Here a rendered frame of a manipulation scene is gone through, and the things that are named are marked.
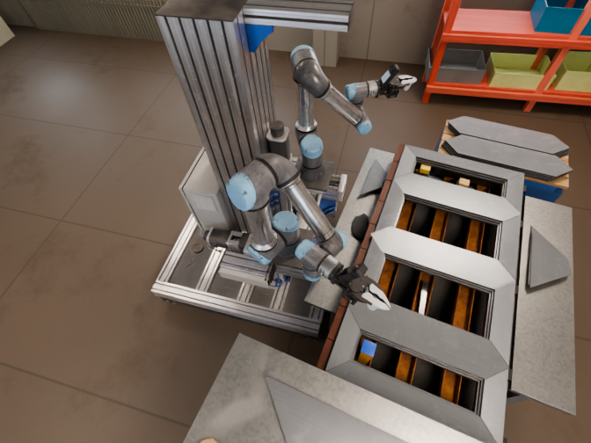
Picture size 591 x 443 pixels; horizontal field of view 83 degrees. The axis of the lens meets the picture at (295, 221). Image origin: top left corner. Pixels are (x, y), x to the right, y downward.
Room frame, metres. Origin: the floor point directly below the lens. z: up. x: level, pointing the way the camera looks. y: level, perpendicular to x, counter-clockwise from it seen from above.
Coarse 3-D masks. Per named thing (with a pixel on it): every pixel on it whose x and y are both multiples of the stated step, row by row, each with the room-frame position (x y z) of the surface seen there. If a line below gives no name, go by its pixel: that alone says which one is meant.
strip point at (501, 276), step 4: (496, 260) 0.73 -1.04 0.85; (496, 264) 0.71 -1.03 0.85; (496, 268) 0.69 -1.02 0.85; (500, 268) 0.68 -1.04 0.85; (496, 272) 0.66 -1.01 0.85; (500, 272) 0.66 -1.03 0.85; (504, 272) 0.66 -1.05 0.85; (496, 276) 0.64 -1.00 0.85; (500, 276) 0.64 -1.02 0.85; (504, 276) 0.64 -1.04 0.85; (508, 276) 0.64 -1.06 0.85; (496, 280) 0.62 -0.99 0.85; (500, 280) 0.62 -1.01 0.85; (504, 280) 0.62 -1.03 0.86; (508, 280) 0.61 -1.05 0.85; (492, 284) 0.60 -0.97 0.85; (496, 284) 0.60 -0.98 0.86; (500, 284) 0.60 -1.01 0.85; (492, 288) 0.58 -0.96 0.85
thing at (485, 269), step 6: (480, 258) 0.75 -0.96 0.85; (486, 258) 0.75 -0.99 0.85; (492, 258) 0.74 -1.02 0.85; (480, 264) 0.72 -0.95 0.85; (486, 264) 0.72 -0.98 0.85; (492, 264) 0.71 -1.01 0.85; (480, 270) 0.68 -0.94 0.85; (486, 270) 0.68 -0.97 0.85; (492, 270) 0.68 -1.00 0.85; (480, 276) 0.65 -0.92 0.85; (486, 276) 0.65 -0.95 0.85; (492, 276) 0.64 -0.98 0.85; (480, 282) 0.62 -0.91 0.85; (486, 282) 0.62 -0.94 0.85; (492, 282) 0.61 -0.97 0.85
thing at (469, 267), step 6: (468, 252) 0.79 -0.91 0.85; (474, 252) 0.79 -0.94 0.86; (468, 258) 0.76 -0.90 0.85; (474, 258) 0.75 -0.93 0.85; (462, 264) 0.73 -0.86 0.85; (468, 264) 0.73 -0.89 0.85; (474, 264) 0.72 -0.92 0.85; (462, 270) 0.69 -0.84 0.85; (468, 270) 0.69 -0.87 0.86; (474, 270) 0.69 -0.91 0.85; (462, 276) 0.66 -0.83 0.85; (468, 276) 0.66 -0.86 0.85; (474, 276) 0.65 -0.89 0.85; (474, 282) 0.62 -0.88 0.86
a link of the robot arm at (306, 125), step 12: (300, 48) 1.45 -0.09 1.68; (300, 60) 1.37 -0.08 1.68; (300, 84) 1.39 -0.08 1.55; (300, 96) 1.40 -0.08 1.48; (312, 96) 1.41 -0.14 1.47; (300, 108) 1.41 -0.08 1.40; (312, 108) 1.41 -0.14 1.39; (300, 120) 1.41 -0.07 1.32; (312, 120) 1.41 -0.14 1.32; (300, 132) 1.39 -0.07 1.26; (312, 132) 1.39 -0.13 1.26
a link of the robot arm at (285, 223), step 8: (280, 216) 0.85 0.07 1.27; (288, 216) 0.85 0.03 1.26; (296, 216) 0.85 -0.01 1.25; (272, 224) 0.83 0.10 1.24; (280, 224) 0.80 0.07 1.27; (288, 224) 0.80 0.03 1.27; (296, 224) 0.81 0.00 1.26; (280, 232) 0.77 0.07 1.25; (288, 232) 0.78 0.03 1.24; (296, 232) 0.80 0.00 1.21; (288, 240) 0.76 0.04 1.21; (296, 240) 0.79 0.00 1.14
